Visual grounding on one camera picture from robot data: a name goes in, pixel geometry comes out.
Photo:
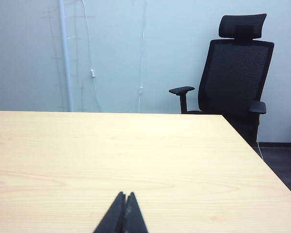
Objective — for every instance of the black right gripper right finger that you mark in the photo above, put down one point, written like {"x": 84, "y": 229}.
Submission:
{"x": 133, "y": 216}

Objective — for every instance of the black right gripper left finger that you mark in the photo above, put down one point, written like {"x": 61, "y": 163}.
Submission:
{"x": 112, "y": 218}

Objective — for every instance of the black mesh office chair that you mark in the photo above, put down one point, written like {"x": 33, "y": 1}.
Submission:
{"x": 232, "y": 80}

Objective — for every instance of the white vertical wall conduit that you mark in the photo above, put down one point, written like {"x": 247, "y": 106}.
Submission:
{"x": 67, "y": 72}

